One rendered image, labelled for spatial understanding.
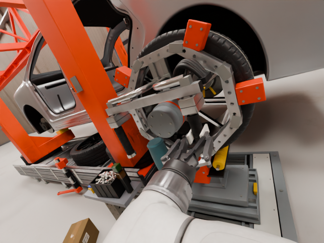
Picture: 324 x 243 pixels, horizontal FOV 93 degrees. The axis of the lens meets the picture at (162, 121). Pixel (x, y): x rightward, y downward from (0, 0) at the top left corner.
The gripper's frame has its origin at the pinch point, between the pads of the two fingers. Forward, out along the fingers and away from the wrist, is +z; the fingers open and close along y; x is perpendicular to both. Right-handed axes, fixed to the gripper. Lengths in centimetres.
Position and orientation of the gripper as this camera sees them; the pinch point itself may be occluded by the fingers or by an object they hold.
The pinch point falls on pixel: (198, 133)
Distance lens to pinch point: 49.9
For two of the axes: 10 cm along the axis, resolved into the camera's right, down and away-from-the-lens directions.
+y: 8.2, -1.4, -5.6
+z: 4.4, -4.6, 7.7
